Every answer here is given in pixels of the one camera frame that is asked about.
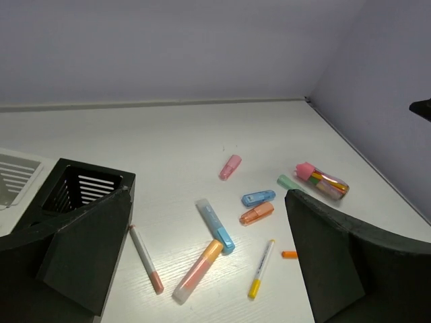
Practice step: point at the white pen yellow cap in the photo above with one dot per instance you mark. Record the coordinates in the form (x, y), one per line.
(254, 288)

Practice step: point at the black slotted pen holder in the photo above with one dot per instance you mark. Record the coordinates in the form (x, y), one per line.
(69, 186)

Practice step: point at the orange correction tape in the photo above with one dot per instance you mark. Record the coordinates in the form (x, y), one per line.
(257, 213)

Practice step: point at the white pen orange cap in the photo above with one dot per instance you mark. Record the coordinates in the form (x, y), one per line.
(286, 254)

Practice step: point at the blue correction tape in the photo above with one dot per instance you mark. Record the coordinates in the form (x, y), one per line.
(251, 200)

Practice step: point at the white slotted container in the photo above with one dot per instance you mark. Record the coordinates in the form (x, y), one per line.
(22, 175)

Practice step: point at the blue highlighter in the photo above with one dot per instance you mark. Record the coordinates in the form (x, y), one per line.
(215, 226)

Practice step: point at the pink correction tape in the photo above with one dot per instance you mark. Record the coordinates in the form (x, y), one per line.
(229, 167)

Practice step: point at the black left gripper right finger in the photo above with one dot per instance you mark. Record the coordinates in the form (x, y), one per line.
(354, 271)

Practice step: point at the white pen pink cap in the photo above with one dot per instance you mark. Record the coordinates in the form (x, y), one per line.
(146, 260)

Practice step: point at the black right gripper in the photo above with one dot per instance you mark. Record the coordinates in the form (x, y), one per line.
(422, 109)

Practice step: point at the orange highlighter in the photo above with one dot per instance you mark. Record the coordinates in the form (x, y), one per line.
(195, 274)

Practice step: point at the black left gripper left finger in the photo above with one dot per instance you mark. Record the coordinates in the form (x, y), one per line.
(65, 266)

